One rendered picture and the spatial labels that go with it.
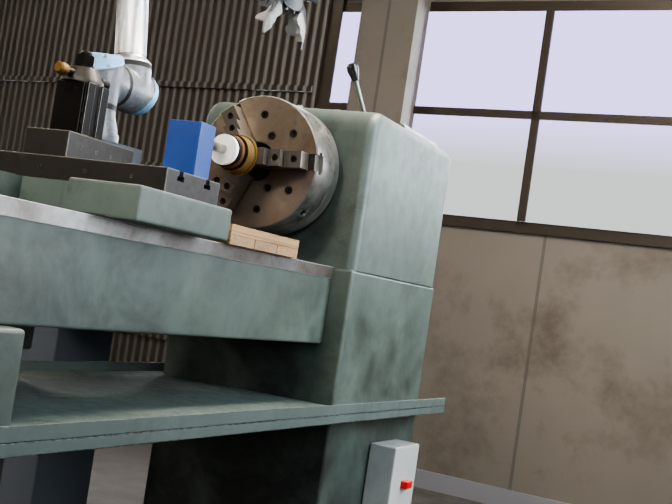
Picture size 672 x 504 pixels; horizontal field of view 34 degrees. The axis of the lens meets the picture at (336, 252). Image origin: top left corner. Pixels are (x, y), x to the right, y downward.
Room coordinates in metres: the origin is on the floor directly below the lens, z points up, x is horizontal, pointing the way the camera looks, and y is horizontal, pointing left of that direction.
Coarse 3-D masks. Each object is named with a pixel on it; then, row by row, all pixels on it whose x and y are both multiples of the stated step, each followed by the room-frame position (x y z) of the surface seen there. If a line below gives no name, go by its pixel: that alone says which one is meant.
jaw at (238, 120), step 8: (224, 112) 2.54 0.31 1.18; (232, 112) 2.53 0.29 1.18; (240, 112) 2.54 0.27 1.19; (224, 120) 2.54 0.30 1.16; (232, 120) 2.53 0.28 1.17; (240, 120) 2.52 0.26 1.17; (224, 128) 2.51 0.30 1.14; (232, 128) 2.51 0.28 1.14; (240, 128) 2.50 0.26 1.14; (248, 128) 2.54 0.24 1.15; (248, 136) 2.52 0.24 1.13; (256, 144) 2.54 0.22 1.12
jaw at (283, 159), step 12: (264, 156) 2.45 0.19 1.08; (276, 156) 2.45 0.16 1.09; (288, 156) 2.46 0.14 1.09; (300, 156) 2.45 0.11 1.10; (312, 156) 2.48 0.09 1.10; (264, 168) 2.51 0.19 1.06; (276, 168) 2.49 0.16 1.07; (288, 168) 2.48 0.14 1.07; (300, 168) 2.46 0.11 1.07; (312, 168) 2.48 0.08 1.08
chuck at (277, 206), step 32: (256, 96) 2.55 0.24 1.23; (256, 128) 2.55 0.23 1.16; (288, 128) 2.51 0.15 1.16; (320, 128) 2.55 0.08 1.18; (320, 160) 2.51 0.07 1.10; (256, 192) 2.54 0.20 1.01; (288, 192) 2.50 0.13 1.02; (320, 192) 2.53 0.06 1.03; (256, 224) 2.53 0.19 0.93; (288, 224) 2.55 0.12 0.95
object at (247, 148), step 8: (240, 136) 2.43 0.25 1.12; (240, 144) 2.40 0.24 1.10; (248, 144) 2.42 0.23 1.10; (240, 152) 2.40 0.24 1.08; (248, 152) 2.42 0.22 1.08; (256, 152) 2.44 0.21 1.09; (240, 160) 2.41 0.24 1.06; (248, 160) 2.43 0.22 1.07; (256, 160) 2.45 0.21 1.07; (224, 168) 2.44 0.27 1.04; (232, 168) 2.43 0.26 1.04; (240, 168) 2.43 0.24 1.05; (248, 168) 2.45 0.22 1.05
